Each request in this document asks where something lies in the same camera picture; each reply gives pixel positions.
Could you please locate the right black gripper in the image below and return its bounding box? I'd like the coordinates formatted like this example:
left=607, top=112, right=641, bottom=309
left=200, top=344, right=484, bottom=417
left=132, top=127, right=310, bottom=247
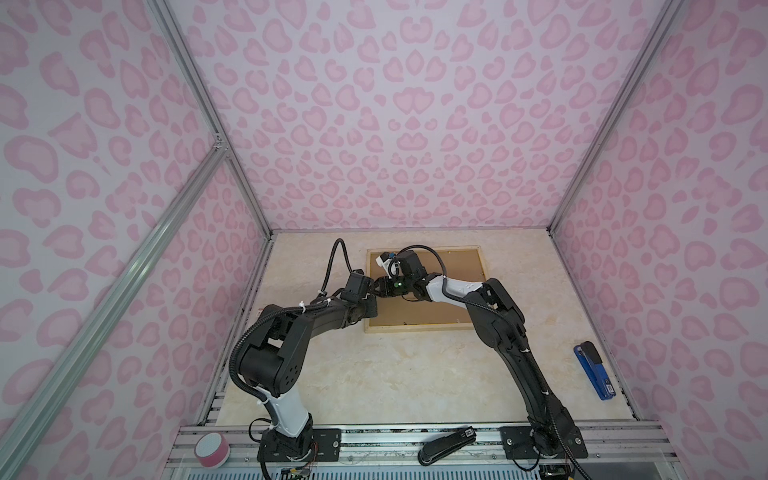
left=368, top=278, right=415, bottom=302

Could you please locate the light wooden picture frame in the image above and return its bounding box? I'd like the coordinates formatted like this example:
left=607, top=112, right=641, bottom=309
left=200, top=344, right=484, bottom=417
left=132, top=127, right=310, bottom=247
left=362, top=245, right=490, bottom=335

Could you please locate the brown frame backing board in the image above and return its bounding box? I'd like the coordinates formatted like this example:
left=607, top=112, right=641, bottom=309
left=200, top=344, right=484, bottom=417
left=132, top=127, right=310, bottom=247
left=367, top=249, right=486, bottom=328

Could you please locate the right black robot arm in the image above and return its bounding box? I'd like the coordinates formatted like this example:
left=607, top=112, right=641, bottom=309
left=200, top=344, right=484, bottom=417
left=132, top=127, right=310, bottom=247
left=372, top=245, right=588, bottom=460

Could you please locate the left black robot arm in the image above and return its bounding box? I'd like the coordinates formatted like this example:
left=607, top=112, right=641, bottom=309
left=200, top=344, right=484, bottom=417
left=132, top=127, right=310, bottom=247
left=228, top=270, right=377, bottom=461

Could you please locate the black stapler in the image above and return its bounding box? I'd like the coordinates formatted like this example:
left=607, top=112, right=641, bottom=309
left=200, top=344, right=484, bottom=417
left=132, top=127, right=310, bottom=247
left=417, top=426, right=477, bottom=467

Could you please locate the blue stapler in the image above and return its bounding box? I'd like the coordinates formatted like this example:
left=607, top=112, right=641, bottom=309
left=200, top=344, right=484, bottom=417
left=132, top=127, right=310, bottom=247
left=573, top=341, right=616, bottom=401

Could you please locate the pink white tape roll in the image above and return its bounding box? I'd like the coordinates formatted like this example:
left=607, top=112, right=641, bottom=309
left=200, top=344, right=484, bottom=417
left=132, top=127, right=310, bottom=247
left=193, top=432, right=231, bottom=469

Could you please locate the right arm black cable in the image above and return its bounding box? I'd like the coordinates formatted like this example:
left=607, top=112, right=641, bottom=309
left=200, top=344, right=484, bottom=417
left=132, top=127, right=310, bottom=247
left=398, top=244, right=529, bottom=355

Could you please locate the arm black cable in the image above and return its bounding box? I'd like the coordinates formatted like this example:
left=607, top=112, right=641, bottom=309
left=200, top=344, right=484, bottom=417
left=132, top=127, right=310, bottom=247
left=398, top=244, right=529, bottom=355
left=227, top=238, right=355, bottom=409

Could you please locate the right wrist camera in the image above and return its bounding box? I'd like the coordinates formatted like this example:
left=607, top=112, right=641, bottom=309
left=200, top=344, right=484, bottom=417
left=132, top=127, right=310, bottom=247
left=376, top=252, right=397, bottom=277

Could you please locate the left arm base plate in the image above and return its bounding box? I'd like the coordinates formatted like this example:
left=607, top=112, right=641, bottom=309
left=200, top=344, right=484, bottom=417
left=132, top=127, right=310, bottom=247
left=257, top=427, right=341, bottom=463

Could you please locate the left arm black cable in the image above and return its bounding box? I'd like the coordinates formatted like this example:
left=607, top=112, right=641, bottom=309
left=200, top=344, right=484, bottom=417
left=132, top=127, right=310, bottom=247
left=227, top=238, right=355, bottom=409

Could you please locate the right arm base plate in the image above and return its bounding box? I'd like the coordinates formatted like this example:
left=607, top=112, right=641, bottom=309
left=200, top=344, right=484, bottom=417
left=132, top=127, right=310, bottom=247
left=499, top=426, right=589, bottom=461

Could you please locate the aluminium mounting rail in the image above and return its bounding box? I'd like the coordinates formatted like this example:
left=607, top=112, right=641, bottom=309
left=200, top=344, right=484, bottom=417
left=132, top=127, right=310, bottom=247
left=161, top=420, right=687, bottom=479

